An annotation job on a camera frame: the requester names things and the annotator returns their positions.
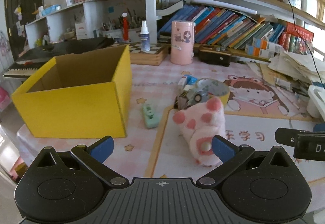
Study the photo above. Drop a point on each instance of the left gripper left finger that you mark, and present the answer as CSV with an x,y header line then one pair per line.
x,y
92,159

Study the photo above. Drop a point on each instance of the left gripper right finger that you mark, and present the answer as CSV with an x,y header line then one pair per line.
x,y
234,159

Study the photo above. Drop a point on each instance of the pink plush paw toy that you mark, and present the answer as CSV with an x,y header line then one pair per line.
x,y
198,125

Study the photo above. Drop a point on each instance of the grey round tape dispenser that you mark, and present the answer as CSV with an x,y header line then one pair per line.
x,y
197,95

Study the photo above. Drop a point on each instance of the yellow tape roll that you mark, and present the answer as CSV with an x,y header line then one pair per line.
x,y
214,87

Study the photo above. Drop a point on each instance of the white plastic stand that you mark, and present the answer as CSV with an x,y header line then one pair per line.
x,y
316,105

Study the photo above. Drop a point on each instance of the pink cartoon desk mat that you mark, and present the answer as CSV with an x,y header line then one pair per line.
x,y
170,156

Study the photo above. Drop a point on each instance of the yellow cardboard box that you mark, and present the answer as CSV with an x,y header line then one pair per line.
x,y
78,95

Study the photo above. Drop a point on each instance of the mint green correction tape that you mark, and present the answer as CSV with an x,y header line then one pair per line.
x,y
151,119

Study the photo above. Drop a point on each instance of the stack of loose papers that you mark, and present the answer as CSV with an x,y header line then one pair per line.
x,y
299,67

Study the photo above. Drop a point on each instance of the white blue small box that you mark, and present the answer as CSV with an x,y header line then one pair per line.
x,y
187,80

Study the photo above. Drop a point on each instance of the black electronic keyboard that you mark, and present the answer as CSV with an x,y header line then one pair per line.
x,y
35,58

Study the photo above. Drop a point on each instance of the wooden chess board box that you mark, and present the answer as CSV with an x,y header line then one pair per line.
x,y
154,57

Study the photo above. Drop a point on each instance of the white spray bottle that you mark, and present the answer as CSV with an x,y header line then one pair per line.
x,y
144,37

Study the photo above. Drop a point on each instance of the pink cylindrical canister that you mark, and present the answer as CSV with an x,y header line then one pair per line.
x,y
182,42

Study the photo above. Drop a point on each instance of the red bottle with white cap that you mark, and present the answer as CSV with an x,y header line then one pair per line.
x,y
125,26

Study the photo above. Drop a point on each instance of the white bookshelf unit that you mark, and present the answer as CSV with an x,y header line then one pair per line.
x,y
96,12

